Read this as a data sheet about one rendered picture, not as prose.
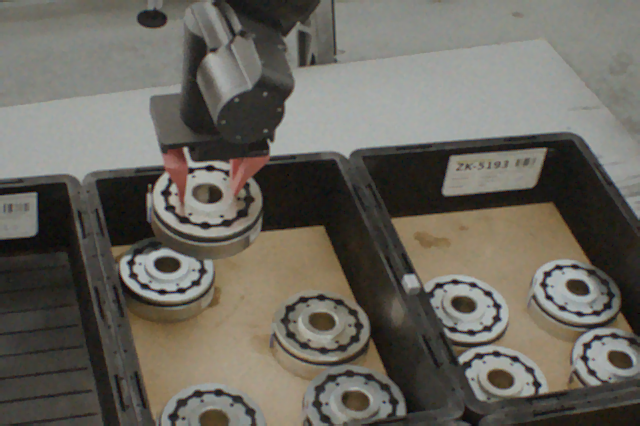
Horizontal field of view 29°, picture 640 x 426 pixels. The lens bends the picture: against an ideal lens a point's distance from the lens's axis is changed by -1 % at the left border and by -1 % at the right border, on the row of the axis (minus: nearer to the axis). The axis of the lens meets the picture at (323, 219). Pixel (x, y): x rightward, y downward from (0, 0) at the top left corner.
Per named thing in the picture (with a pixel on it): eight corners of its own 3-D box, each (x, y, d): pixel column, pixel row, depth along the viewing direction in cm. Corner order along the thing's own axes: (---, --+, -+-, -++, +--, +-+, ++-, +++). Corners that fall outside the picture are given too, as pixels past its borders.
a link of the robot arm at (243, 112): (318, -33, 106) (239, -73, 100) (366, 51, 98) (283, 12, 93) (234, 70, 111) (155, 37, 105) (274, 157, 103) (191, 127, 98)
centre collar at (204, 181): (176, 182, 119) (176, 177, 119) (227, 176, 120) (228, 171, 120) (186, 218, 116) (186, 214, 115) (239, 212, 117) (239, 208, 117)
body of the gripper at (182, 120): (275, 148, 112) (283, 83, 106) (161, 160, 109) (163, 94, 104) (258, 100, 116) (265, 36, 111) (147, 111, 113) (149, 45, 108)
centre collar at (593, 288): (550, 276, 143) (551, 272, 142) (590, 274, 144) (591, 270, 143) (563, 307, 139) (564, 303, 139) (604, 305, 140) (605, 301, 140)
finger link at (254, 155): (265, 214, 117) (273, 138, 110) (188, 223, 115) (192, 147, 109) (248, 164, 122) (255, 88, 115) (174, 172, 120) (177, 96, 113)
